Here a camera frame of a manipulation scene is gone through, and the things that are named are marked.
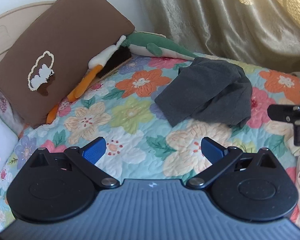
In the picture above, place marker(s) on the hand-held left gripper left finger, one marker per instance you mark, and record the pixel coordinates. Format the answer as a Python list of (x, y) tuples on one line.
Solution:
[(95, 150)]

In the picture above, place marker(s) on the dark grey garment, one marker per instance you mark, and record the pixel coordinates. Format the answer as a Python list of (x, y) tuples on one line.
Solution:
[(205, 92)]

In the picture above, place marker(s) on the white pillow with red print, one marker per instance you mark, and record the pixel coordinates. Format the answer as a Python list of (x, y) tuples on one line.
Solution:
[(0, 142)]

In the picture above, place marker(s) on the dark bristle brush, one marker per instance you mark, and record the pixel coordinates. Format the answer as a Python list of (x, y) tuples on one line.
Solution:
[(116, 61)]

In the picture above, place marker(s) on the white and orange goose plush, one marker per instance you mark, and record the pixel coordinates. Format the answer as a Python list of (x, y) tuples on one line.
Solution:
[(90, 75)]

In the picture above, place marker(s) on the green and white plush toy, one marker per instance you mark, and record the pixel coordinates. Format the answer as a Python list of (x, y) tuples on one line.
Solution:
[(155, 45)]

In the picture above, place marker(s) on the white embroidered pillow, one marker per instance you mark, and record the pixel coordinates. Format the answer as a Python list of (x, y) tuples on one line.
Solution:
[(2, 105)]

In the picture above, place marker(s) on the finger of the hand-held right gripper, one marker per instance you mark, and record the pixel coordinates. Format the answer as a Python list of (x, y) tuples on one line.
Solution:
[(281, 112)]

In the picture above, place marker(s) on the brown pillow with white patch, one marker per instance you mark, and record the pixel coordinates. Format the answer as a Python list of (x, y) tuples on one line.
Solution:
[(62, 47)]

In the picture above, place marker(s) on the beige headboard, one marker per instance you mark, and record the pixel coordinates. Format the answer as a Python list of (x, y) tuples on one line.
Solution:
[(12, 22)]

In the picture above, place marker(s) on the beige patterned curtain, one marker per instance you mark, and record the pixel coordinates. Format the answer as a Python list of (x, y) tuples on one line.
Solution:
[(227, 17)]

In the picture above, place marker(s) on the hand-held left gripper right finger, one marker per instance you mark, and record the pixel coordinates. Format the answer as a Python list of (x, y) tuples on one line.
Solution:
[(211, 150)]

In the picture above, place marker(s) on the floral quilt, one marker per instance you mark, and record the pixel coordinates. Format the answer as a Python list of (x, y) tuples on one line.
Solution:
[(130, 120)]

